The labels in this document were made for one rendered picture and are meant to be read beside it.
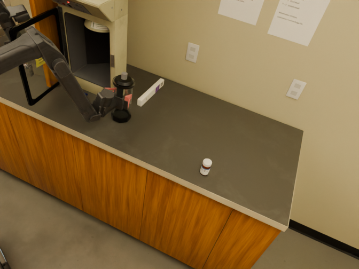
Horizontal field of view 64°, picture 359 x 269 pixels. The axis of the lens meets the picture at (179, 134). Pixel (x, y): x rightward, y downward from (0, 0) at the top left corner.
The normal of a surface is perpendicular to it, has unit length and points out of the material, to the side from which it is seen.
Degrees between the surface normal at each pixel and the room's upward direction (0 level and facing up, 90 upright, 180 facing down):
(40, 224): 0
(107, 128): 0
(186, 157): 0
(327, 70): 90
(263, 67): 90
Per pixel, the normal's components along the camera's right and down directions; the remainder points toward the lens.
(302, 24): -0.40, 0.59
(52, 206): 0.15, -0.71
